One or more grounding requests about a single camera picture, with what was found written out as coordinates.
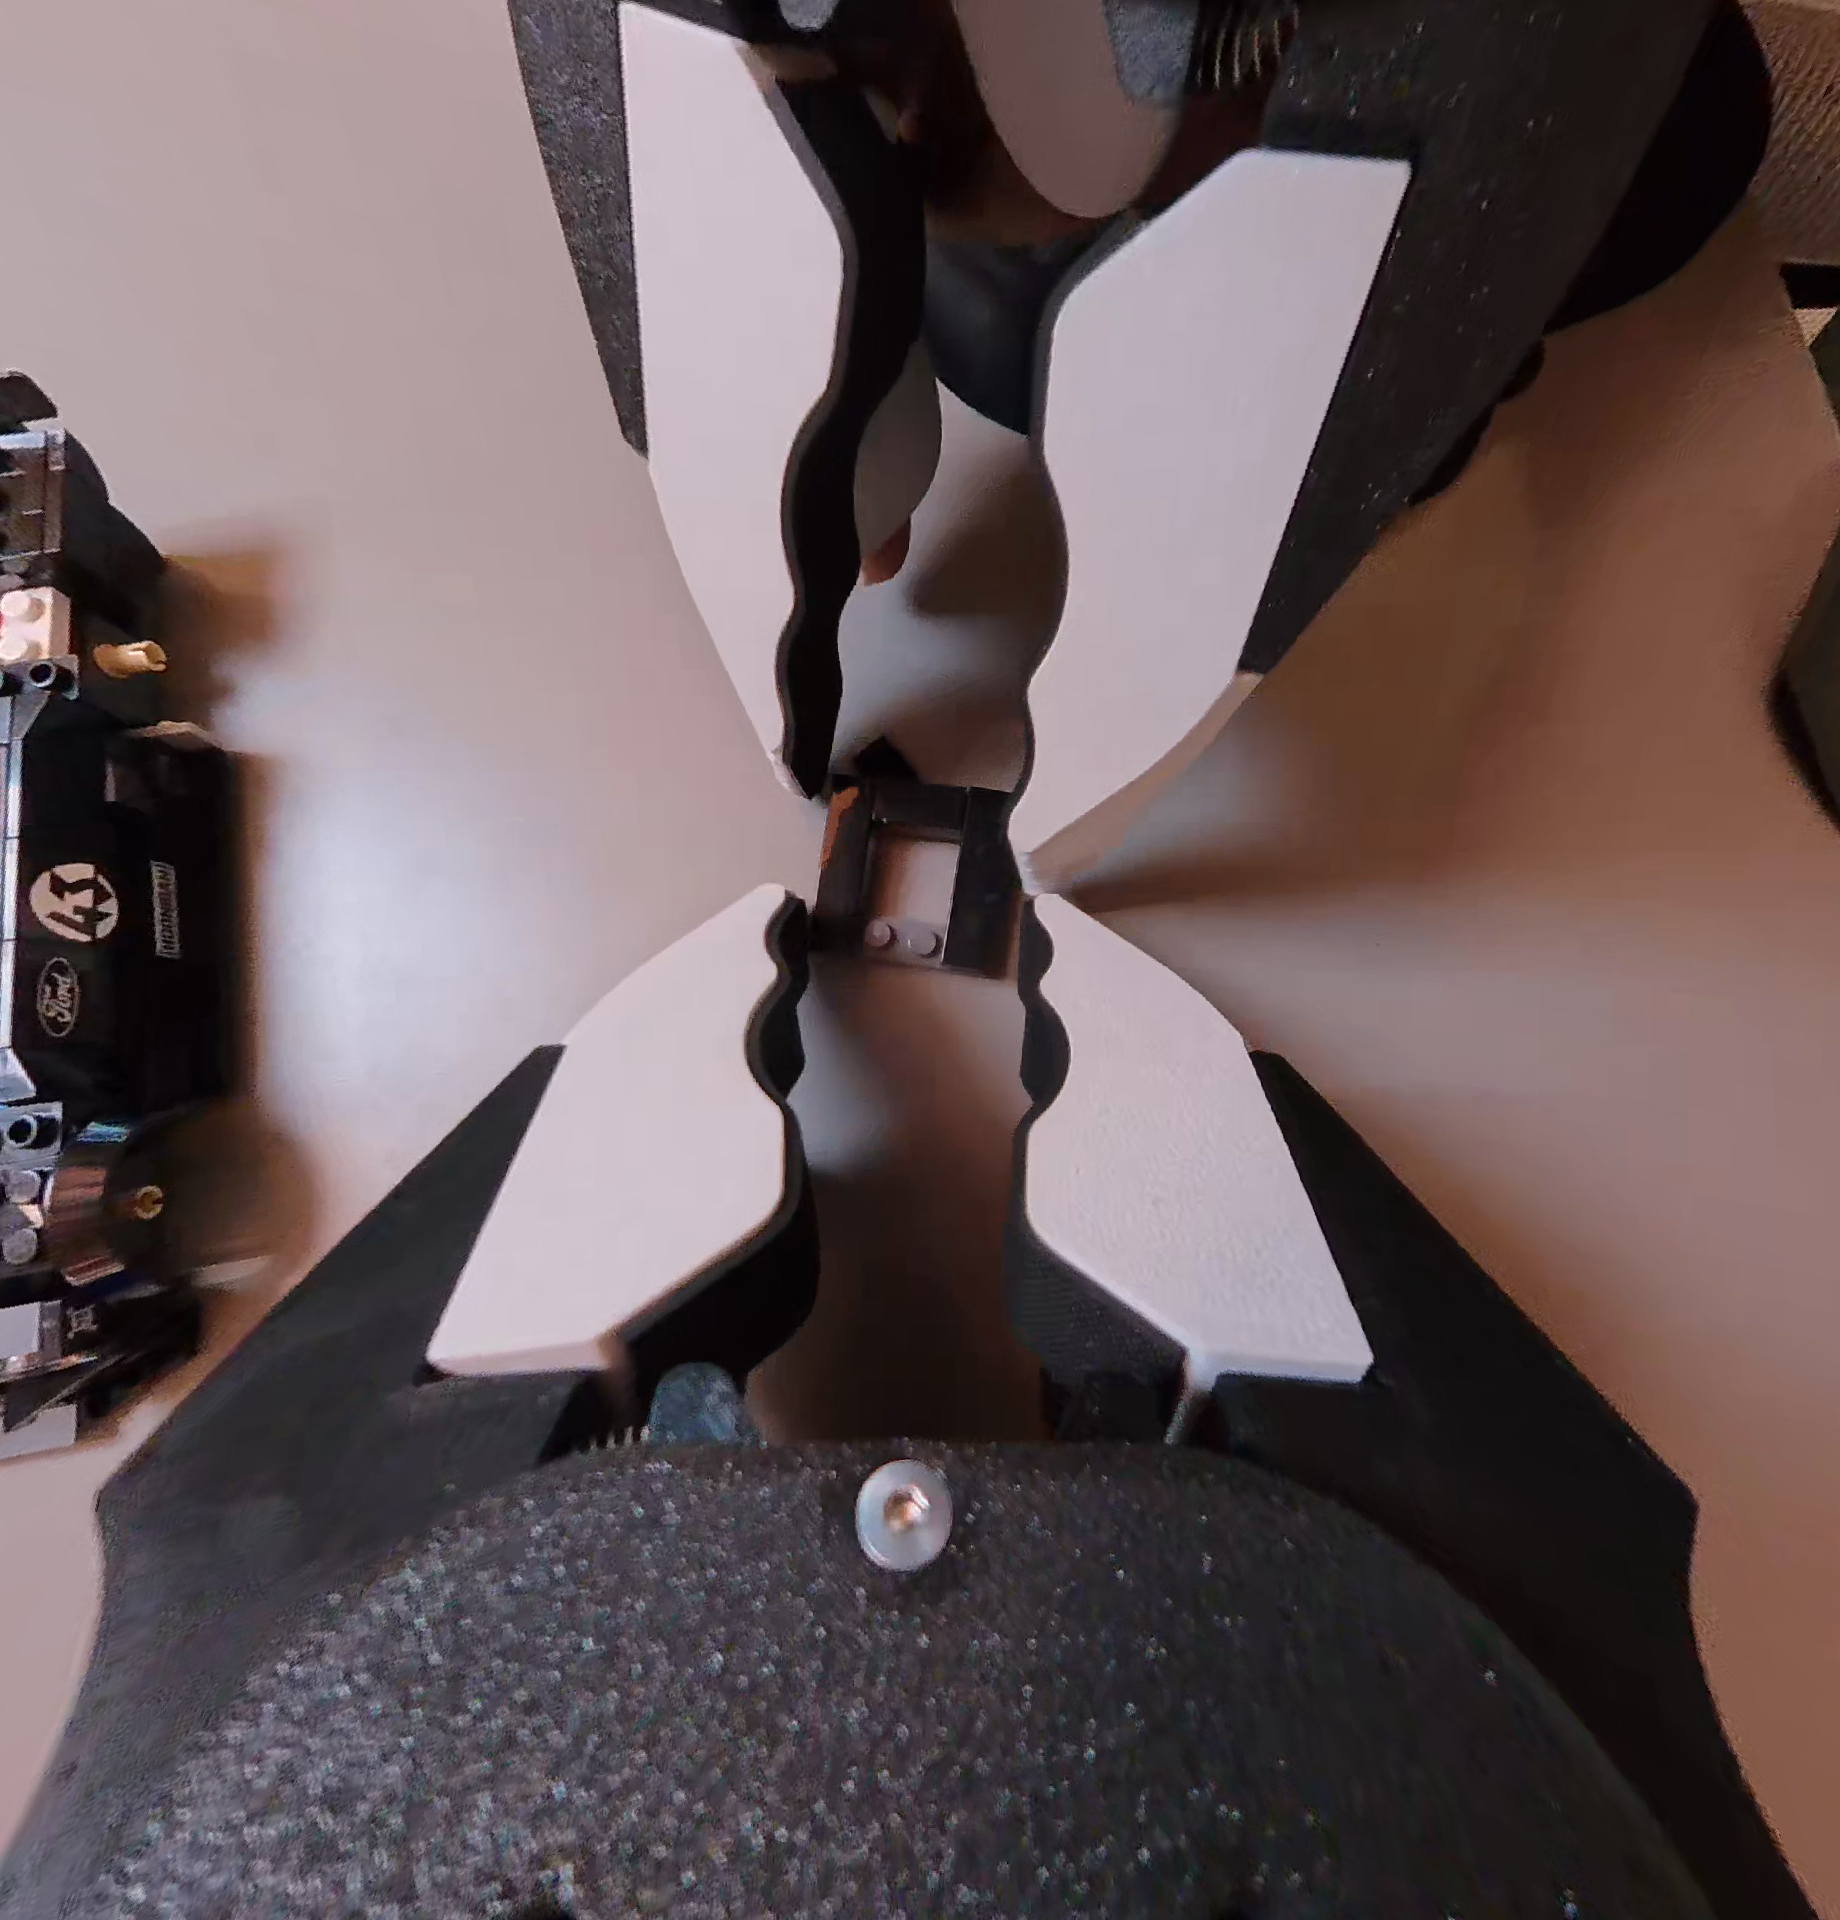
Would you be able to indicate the black lego frame assembly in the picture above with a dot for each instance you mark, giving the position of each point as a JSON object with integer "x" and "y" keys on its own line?
{"x": 862, "y": 915}

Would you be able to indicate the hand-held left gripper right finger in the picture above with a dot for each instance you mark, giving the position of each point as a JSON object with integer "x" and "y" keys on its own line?
{"x": 1191, "y": 1186}

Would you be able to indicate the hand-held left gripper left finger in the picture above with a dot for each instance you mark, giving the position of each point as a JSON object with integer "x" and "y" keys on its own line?
{"x": 623, "y": 1186}

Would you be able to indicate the lego car model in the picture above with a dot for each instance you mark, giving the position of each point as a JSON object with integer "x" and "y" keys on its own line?
{"x": 83, "y": 901}

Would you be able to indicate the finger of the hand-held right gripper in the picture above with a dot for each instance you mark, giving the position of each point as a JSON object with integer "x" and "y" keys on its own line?
{"x": 1221, "y": 451}
{"x": 726, "y": 330}

